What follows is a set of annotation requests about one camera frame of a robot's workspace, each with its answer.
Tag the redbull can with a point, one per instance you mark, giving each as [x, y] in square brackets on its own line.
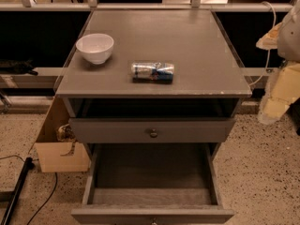
[152, 71]

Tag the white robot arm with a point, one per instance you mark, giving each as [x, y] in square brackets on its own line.
[289, 37]

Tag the black object on shelf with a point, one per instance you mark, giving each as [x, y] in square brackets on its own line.
[17, 67]

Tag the white bowl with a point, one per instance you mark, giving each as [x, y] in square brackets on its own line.
[95, 48]

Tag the grey upper drawer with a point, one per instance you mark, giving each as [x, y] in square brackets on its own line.
[96, 130]

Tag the black bar on floor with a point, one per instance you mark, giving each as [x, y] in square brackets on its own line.
[12, 197]

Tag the open grey middle drawer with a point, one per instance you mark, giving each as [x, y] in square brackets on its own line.
[151, 184]

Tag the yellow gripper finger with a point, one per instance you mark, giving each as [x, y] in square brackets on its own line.
[270, 40]
[282, 90]

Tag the grey drawer cabinet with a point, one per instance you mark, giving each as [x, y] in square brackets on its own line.
[207, 81]

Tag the cardboard box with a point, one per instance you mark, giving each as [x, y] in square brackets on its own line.
[57, 152]

